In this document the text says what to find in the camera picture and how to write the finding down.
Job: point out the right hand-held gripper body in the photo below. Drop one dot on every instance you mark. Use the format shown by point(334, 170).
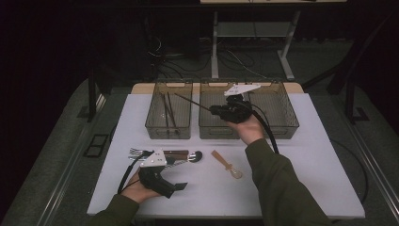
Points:
point(235, 111)

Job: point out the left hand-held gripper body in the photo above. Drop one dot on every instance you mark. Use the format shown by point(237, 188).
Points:
point(155, 180)

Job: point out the clear grey plastic bin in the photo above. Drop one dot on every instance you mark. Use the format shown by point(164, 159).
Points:
point(282, 109)
point(182, 109)
point(210, 125)

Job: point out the wooden spoon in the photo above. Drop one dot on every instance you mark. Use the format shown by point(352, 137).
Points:
point(221, 160)

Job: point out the person's left hand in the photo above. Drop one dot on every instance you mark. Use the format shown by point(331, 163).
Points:
point(136, 191)

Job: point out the person's right hand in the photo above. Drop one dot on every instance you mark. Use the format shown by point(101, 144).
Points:
point(251, 128)

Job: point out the black metal stand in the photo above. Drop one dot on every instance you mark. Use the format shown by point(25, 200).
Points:
point(92, 94)
point(349, 100)

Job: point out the white metal frame desk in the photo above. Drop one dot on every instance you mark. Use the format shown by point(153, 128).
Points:
point(215, 47)

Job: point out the silver floor rail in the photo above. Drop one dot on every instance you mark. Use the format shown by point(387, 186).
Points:
point(61, 188)
point(375, 166)

